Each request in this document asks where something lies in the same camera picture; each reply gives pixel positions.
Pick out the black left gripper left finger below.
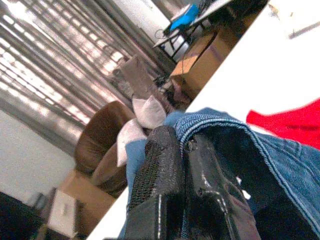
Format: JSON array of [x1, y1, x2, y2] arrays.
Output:
[[124, 125, 186, 240]]

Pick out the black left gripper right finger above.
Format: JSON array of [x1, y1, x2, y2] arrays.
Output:
[[184, 134, 263, 240]]

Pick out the blue denim jeans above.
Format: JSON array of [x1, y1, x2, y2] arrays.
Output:
[[117, 107, 320, 240]]

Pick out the white cushion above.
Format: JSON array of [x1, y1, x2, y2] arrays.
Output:
[[116, 118, 148, 168], [131, 94, 168, 130]]

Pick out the brown leather armchair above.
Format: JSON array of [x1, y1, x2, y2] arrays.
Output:
[[74, 101, 141, 198]]

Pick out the brown cardboard box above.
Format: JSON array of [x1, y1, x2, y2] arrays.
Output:
[[169, 29, 226, 101], [58, 169, 116, 236]]

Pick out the red garment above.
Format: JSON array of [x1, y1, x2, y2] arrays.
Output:
[[246, 98, 320, 151]]

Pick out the bright blue object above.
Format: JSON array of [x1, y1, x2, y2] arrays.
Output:
[[169, 3, 200, 32]]

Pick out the sheer window curtain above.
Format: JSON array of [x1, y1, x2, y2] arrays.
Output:
[[0, 0, 176, 131]]

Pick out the black furniture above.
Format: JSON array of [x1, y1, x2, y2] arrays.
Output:
[[0, 191, 46, 240]]

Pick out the grey folding table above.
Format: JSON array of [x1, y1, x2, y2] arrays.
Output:
[[152, 0, 238, 58]]

